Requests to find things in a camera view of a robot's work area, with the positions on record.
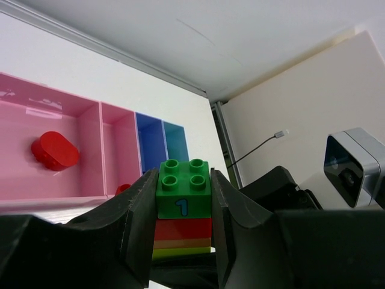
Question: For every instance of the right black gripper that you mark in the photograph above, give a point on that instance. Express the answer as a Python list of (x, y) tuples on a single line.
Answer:
[(277, 190)]

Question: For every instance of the multicolour lego block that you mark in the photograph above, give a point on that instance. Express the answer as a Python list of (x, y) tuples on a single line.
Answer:
[(182, 237)]

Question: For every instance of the periwinkle blue bin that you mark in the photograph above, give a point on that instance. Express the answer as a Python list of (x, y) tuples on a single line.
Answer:
[(152, 144)]

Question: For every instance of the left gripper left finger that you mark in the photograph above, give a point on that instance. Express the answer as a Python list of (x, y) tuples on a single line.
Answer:
[(108, 247)]

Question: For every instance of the red round lego piece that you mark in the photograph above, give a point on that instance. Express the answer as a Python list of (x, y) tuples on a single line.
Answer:
[(54, 151)]

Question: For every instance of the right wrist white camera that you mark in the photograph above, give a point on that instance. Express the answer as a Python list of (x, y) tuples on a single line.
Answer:
[(354, 164)]

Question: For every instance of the pink divided tray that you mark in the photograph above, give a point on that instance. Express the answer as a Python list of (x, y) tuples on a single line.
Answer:
[(105, 136)]

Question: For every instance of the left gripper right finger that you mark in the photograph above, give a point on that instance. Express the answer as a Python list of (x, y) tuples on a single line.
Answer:
[(256, 248)]

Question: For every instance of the small green lego brick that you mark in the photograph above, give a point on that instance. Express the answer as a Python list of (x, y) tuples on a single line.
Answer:
[(184, 190)]

